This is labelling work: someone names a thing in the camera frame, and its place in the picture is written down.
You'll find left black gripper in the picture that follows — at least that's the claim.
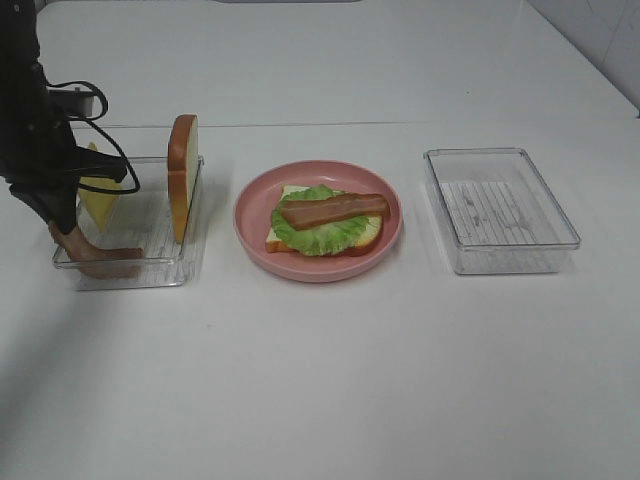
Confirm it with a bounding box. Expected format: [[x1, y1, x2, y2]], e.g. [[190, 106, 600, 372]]
[[1, 1, 128, 234]]

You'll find pale pink bacon strip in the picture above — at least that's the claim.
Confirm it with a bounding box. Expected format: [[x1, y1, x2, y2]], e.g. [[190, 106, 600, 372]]
[[48, 221, 144, 279]]

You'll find reddish brown bacon strip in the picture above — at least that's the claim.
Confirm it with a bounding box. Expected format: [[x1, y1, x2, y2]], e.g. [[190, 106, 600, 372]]
[[280, 193, 391, 230]]

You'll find green lettuce leaf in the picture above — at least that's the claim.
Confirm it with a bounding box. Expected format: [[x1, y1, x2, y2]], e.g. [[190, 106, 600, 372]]
[[271, 183, 371, 259]]

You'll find white bread slice brown crust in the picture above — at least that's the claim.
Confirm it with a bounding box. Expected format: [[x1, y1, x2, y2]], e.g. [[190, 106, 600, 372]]
[[264, 184, 385, 259]]

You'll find yellow cheese slice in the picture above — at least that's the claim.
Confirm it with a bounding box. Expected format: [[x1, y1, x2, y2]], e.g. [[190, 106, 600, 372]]
[[78, 142, 125, 235]]

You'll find left clear plastic tray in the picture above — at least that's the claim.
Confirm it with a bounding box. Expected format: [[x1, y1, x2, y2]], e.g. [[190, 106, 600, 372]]
[[52, 157, 206, 291]]

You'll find clear plastic tray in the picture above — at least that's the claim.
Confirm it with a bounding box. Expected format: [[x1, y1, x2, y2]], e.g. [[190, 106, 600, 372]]
[[52, 157, 206, 291], [424, 148, 581, 275]]

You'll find upright bread slice left tray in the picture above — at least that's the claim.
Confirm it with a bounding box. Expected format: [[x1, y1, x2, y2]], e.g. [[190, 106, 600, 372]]
[[167, 114, 199, 244]]

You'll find pink round plate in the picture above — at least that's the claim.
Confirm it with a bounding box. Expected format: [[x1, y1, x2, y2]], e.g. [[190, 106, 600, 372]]
[[234, 160, 403, 283]]

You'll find right clear plastic tray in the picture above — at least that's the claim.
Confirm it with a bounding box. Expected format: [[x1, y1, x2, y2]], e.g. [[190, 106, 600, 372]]
[[424, 148, 581, 275]]

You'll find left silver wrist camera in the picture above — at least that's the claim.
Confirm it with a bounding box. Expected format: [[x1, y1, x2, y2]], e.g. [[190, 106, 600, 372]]
[[48, 88, 98, 117]]

